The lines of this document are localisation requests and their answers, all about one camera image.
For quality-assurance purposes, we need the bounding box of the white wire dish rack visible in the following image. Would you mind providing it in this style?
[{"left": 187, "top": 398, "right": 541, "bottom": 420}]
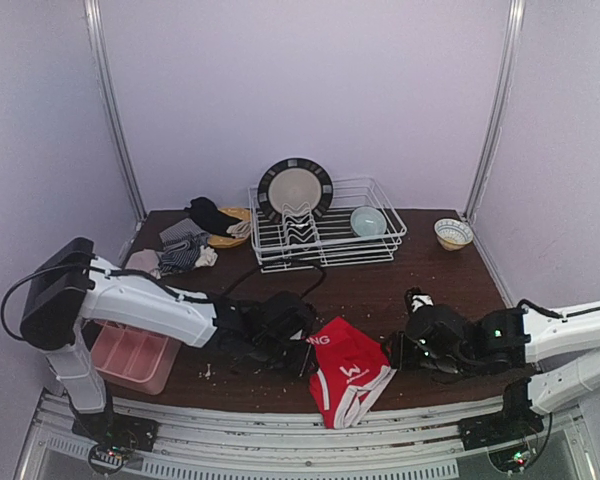
[{"left": 249, "top": 177, "right": 407, "bottom": 273}]

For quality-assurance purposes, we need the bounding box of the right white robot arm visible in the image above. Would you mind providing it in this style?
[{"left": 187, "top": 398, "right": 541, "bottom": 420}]
[{"left": 381, "top": 288, "right": 600, "bottom": 416}]

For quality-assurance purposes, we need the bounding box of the metal frame post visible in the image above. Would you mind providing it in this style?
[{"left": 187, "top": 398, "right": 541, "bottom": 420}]
[
  {"left": 464, "top": 0, "right": 526, "bottom": 224},
  {"left": 83, "top": 0, "right": 147, "bottom": 223}
]

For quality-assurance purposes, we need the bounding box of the light blue bowl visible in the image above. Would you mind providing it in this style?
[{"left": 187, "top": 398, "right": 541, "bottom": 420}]
[{"left": 350, "top": 206, "right": 387, "bottom": 237}]

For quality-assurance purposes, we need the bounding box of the pink plastic organizer box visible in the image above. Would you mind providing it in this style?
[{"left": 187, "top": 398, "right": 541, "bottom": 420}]
[{"left": 82, "top": 321, "right": 182, "bottom": 396}]

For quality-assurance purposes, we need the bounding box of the beige pink underwear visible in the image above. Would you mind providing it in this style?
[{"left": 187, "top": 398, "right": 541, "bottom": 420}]
[{"left": 124, "top": 249, "right": 161, "bottom": 279}]

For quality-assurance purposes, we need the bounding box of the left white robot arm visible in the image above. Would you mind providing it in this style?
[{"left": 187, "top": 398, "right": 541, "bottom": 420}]
[{"left": 0, "top": 237, "right": 316, "bottom": 415}]

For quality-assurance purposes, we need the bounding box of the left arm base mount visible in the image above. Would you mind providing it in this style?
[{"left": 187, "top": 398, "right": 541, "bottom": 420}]
[{"left": 72, "top": 413, "right": 159, "bottom": 477}]

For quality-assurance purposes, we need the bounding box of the left metal frame post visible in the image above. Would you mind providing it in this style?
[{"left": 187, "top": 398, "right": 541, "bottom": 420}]
[{"left": 83, "top": 0, "right": 147, "bottom": 223}]

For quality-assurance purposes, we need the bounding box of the patterned white yellow bowl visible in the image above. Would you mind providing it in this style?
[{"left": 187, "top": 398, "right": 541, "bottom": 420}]
[{"left": 434, "top": 218, "right": 474, "bottom": 251}]

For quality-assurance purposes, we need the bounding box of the striped navy underwear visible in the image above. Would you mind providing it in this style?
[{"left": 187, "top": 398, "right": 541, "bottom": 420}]
[{"left": 159, "top": 218, "right": 218, "bottom": 275}]

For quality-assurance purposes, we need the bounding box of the white cream sock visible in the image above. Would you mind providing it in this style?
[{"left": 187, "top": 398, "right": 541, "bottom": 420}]
[{"left": 226, "top": 220, "right": 252, "bottom": 239}]

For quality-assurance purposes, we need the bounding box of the black rimmed grey plate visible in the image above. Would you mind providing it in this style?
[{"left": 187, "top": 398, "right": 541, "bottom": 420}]
[{"left": 256, "top": 158, "right": 334, "bottom": 223}]

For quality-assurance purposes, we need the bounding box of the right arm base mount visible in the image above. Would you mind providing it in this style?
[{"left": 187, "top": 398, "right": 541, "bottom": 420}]
[{"left": 458, "top": 392, "right": 553, "bottom": 476}]

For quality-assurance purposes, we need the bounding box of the red white-trimmed underwear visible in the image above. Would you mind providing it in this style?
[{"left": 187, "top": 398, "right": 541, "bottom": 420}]
[{"left": 308, "top": 317, "right": 396, "bottom": 430}]

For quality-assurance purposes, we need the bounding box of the right metal frame post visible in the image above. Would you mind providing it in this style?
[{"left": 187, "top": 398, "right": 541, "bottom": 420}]
[{"left": 464, "top": 0, "right": 526, "bottom": 224}]

